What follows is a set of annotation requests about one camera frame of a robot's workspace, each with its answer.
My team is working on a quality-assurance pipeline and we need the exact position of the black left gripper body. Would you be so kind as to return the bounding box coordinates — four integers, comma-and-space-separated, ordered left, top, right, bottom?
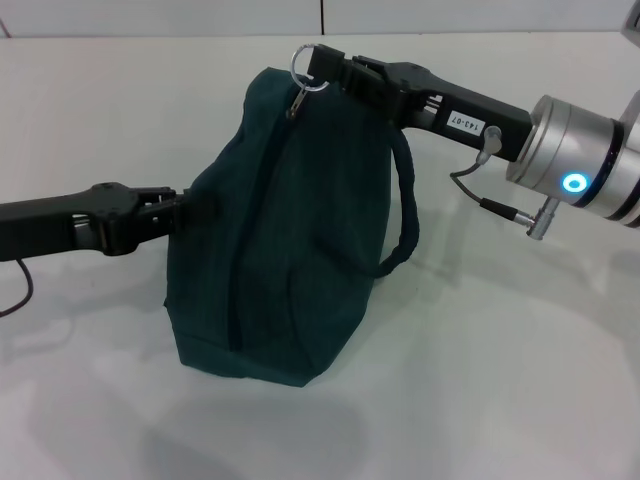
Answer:
0, 181, 144, 265

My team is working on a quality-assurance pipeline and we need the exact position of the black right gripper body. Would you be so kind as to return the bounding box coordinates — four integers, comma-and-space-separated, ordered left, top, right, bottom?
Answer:
382, 61, 535, 164

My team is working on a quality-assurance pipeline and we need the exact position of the teal insulated lunch bag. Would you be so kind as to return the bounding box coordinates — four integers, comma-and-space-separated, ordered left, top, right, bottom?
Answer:
163, 43, 420, 389

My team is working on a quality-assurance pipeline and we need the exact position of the left arm grey cable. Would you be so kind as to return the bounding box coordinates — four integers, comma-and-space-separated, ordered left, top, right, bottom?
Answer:
0, 258, 35, 317

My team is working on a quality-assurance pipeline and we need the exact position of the right arm cable connector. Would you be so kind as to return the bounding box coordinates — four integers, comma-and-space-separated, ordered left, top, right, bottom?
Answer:
449, 123, 562, 242

